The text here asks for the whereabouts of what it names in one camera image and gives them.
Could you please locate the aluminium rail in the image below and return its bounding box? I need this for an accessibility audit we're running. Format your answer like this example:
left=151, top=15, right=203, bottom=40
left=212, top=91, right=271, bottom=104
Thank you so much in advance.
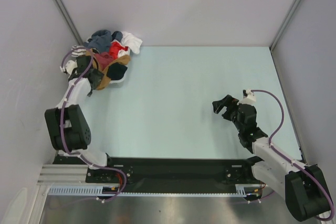
left=37, top=164, right=87, bottom=185

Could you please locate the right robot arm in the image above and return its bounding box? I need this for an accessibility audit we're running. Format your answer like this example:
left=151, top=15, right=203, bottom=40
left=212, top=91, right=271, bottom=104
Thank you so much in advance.
left=212, top=89, right=335, bottom=222

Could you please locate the purple cable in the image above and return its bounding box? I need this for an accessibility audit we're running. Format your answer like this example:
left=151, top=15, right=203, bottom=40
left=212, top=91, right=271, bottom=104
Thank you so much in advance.
left=59, top=47, right=128, bottom=204
left=248, top=89, right=334, bottom=221

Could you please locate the striped garment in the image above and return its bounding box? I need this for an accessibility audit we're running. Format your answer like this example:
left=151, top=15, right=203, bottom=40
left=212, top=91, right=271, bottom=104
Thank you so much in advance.
left=71, top=45, right=87, bottom=57

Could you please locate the slotted cable duct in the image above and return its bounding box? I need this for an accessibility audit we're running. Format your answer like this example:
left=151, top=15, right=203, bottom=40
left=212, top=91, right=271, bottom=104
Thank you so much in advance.
left=48, top=185, right=262, bottom=197

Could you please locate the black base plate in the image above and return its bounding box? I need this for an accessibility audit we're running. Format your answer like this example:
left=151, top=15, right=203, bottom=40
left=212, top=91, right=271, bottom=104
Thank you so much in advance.
left=52, top=156, right=268, bottom=194

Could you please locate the blue grey garment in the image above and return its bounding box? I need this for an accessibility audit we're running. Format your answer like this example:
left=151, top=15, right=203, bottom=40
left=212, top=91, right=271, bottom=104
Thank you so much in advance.
left=83, top=29, right=123, bottom=53

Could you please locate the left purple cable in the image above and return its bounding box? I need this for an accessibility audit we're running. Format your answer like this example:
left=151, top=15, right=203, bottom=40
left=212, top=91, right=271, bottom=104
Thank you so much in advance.
left=59, top=47, right=128, bottom=204

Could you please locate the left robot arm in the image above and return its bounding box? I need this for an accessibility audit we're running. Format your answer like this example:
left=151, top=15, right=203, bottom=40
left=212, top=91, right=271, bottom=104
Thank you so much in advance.
left=45, top=56, right=116, bottom=182

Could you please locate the tan tank top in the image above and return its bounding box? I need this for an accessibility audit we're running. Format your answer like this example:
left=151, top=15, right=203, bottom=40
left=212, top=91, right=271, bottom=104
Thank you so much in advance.
left=93, top=52, right=131, bottom=90

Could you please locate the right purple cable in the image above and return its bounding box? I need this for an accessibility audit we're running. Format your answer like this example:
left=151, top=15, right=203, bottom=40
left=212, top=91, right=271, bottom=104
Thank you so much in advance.
left=248, top=89, right=334, bottom=221

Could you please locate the black garment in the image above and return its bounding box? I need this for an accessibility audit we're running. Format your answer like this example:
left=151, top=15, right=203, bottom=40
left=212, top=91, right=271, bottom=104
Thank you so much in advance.
left=106, top=63, right=128, bottom=81

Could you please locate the white garment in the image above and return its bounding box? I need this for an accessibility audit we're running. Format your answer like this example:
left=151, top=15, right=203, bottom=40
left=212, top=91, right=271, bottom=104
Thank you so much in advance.
left=121, top=31, right=143, bottom=55

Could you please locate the red garment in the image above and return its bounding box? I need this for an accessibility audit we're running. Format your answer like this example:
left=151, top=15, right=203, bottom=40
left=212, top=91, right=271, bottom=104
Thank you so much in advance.
left=108, top=40, right=130, bottom=60

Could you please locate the maroon garment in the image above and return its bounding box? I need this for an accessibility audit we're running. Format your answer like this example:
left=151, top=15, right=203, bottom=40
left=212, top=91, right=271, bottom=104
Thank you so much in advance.
left=94, top=52, right=115, bottom=71

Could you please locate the white laundry basket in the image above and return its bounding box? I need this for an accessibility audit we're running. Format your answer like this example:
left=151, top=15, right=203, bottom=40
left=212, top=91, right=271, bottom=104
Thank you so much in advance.
left=66, top=48, right=127, bottom=85

